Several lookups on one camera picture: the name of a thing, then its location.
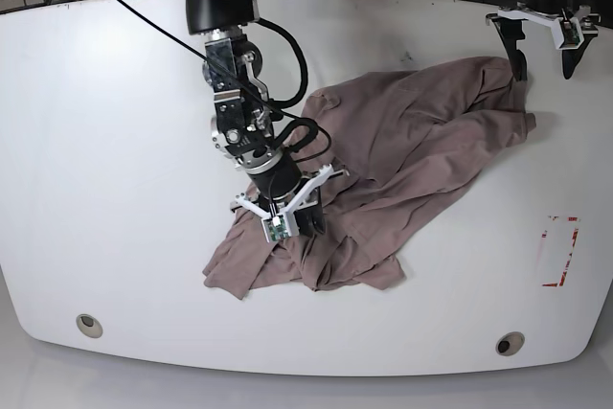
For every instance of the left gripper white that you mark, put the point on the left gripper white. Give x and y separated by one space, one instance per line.
548 13

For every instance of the right wrist green camera board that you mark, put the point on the right wrist green camera board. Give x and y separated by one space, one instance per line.
276 229

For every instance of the right grey table grommet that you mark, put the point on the right grey table grommet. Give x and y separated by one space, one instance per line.
510 344

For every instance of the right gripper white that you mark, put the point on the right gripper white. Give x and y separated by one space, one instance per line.
289 197

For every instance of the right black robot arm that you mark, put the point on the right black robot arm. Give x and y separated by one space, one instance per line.
244 118

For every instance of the left grey table grommet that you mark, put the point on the left grey table grommet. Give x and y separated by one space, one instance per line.
89 326

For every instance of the wrist green camera board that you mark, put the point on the wrist green camera board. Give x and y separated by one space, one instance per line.
276 229
572 34

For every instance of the mauve T-shirt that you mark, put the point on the mauve T-shirt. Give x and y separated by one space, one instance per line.
407 146

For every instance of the left wrist green camera board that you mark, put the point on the left wrist green camera board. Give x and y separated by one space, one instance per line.
572 34

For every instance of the red tape rectangle marking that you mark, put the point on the red tape rectangle marking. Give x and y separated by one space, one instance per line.
557 245

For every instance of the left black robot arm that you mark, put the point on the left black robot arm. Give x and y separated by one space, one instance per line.
572 30

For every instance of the grey table grommet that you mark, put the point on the grey table grommet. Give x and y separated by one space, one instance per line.
510 344
89 326

